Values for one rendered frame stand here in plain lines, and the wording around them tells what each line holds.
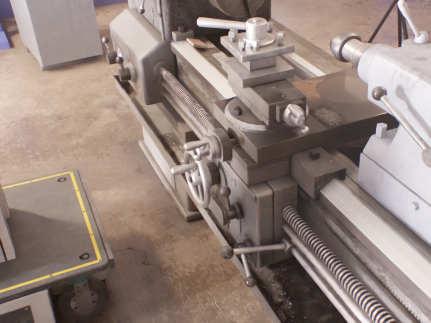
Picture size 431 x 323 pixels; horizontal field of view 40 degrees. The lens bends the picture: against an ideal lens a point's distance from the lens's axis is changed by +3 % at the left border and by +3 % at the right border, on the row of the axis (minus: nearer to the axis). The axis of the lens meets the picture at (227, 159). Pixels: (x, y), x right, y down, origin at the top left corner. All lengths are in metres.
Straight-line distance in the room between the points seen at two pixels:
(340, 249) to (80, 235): 1.10
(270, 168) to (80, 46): 3.11
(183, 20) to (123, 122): 1.33
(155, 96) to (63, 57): 1.98
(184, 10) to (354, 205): 1.34
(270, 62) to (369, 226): 0.56
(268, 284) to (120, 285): 0.84
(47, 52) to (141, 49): 1.96
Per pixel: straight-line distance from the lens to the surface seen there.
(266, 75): 1.68
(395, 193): 1.48
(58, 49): 4.54
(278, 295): 1.88
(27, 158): 3.53
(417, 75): 1.46
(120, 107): 3.93
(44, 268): 2.23
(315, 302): 1.87
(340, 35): 1.77
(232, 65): 1.74
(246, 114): 1.70
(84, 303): 2.37
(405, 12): 1.57
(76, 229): 2.37
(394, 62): 1.52
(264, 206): 1.64
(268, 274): 1.95
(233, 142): 1.72
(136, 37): 2.75
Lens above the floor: 1.76
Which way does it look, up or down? 33 degrees down
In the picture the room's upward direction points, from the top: 3 degrees counter-clockwise
